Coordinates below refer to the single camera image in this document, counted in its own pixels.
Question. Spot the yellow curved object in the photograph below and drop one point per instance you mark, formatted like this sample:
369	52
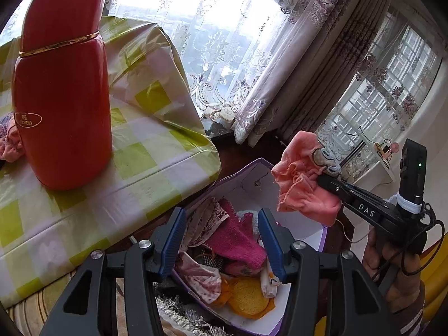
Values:
437	273

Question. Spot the beige lace cloth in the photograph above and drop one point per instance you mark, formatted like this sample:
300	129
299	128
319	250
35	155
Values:
206	217

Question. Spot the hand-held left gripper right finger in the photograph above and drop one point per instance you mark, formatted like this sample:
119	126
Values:
269	241

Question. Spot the white window grille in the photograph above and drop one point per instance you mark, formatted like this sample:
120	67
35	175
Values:
385	84

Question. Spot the white printed cloth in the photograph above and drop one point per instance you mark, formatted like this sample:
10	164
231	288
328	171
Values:
270	281

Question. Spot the salmon pink cloth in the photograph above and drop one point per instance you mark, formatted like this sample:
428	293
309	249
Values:
301	182
10	147

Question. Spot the white side table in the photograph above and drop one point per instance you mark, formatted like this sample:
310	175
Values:
385	168

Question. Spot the person's right hand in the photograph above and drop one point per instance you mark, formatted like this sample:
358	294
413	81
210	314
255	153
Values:
402	287

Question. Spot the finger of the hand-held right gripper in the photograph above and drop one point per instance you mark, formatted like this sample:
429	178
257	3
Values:
332	183

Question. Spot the person's right forearm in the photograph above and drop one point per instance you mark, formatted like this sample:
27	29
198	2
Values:
413	322

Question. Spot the mauve patterned curtain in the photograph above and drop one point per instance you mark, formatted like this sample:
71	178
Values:
315	77

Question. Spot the sheer embroidered curtain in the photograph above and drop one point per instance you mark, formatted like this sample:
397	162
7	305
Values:
210	42

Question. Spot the white and purple cardboard box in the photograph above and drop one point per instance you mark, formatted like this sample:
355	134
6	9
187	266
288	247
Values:
252	185

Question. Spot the orange sponge cloth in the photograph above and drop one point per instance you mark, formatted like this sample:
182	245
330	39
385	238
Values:
248	295

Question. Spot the black checked cloth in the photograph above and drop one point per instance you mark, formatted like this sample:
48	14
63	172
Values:
211	259

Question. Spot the yellow checked tablecloth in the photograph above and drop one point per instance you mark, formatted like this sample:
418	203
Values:
140	154

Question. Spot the magenta knitted cloth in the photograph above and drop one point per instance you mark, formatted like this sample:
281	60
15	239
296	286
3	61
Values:
238	241

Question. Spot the red flask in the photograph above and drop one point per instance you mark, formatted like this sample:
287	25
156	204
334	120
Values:
63	112

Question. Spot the pink floral cloth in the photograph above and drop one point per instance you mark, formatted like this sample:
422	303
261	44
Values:
199	280

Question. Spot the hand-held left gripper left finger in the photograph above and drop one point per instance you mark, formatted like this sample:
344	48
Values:
175	238

